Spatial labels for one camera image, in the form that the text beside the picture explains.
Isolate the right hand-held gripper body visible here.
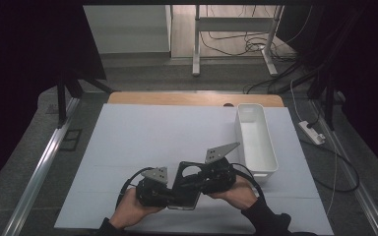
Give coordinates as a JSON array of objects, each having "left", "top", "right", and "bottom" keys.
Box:
[{"left": 196, "top": 141, "right": 241, "bottom": 196}]

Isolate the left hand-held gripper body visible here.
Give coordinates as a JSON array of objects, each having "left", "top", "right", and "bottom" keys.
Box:
[{"left": 135, "top": 166, "right": 175, "bottom": 208}]

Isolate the person's right hand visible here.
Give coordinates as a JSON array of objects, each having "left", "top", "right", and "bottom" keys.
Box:
[{"left": 208, "top": 174, "right": 259, "bottom": 211}]

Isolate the person's left hand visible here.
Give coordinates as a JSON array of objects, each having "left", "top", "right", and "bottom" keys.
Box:
[{"left": 108, "top": 187, "right": 165, "bottom": 231}]

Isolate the white plastic storage box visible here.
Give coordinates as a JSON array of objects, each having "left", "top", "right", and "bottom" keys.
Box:
[{"left": 233, "top": 102, "right": 280, "bottom": 185}]

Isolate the pale blue table mat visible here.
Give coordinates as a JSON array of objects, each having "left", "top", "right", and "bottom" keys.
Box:
[{"left": 53, "top": 102, "right": 335, "bottom": 236}]

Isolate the white power strip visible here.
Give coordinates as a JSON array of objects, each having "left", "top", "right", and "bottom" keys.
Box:
[{"left": 297, "top": 120, "right": 327, "bottom": 147}]

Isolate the black metal stand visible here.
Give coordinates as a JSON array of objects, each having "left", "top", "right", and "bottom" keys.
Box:
[
  {"left": 56, "top": 70, "right": 115, "bottom": 130},
  {"left": 307, "top": 70, "right": 339, "bottom": 132}
]

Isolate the white cabinet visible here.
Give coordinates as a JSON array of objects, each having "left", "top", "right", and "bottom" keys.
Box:
[{"left": 83, "top": 4, "right": 172, "bottom": 55}]

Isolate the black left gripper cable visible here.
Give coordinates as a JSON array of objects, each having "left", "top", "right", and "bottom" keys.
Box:
[{"left": 114, "top": 166, "right": 155, "bottom": 211}]

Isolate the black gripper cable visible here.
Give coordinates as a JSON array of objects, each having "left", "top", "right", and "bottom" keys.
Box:
[
  {"left": 114, "top": 166, "right": 155, "bottom": 211},
  {"left": 229, "top": 162, "right": 266, "bottom": 204}
]

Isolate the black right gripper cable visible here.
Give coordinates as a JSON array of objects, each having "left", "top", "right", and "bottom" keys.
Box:
[{"left": 229, "top": 162, "right": 266, "bottom": 204}]

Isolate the thin white cable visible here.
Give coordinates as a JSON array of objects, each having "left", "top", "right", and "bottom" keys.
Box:
[{"left": 289, "top": 78, "right": 340, "bottom": 217}]

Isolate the thick black cable bundle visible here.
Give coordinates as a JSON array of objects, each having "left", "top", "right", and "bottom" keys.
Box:
[{"left": 242, "top": 60, "right": 323, "bottom": 96}]

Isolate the aluminium floor rail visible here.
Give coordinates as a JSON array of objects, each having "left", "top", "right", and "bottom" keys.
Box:
[
  {"left": 1, "top": 97, "right": 82, "bottom": 236},
  {"left": 308, "top": 97, "right": 378, "bottom": 236}
]

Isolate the black looping floor cable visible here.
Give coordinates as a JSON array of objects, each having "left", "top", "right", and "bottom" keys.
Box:
[{"left": 299, "top": 137, "right": 361, "bottom": 194}]

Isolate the tangle of black floor cables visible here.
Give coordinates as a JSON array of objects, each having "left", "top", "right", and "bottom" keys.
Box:
[{"left": 199, "top": 4, "right": 297, "bottom": 63}]

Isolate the white metal desk frame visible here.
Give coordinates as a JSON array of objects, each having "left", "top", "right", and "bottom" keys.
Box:
[{"left": 191, "top": 4, "right": 285, "bottom": 79}]

